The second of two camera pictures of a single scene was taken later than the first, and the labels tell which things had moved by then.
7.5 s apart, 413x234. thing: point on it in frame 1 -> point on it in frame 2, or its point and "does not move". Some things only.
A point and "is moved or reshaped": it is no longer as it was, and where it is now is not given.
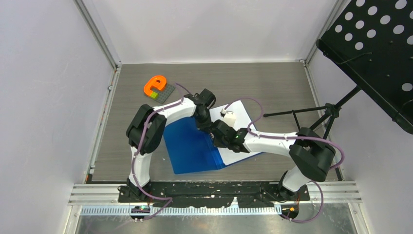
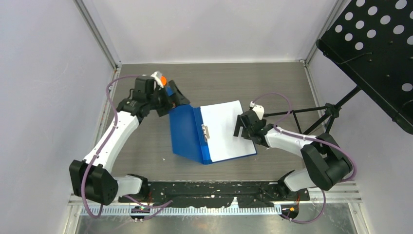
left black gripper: x=205 y=126 -> x=177 y=98
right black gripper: x=218 y=143 -> x=239 y=124
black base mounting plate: x=259 y=195 does not move
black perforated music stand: x=371 y=43 does not move
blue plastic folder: x=191 y=148 is moved or reshaped
